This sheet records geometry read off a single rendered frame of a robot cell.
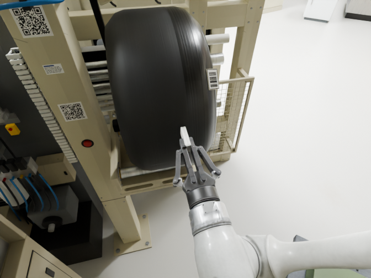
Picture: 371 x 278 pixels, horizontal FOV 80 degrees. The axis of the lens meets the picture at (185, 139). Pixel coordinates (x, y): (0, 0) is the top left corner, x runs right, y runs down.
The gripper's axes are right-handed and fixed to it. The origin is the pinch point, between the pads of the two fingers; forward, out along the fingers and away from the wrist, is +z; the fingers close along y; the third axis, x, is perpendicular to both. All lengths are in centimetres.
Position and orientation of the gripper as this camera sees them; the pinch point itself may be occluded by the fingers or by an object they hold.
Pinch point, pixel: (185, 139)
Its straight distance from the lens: 64.0
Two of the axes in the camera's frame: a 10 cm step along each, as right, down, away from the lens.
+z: -2.3, -7.9, 5.7
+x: -0.4, 6.0, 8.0
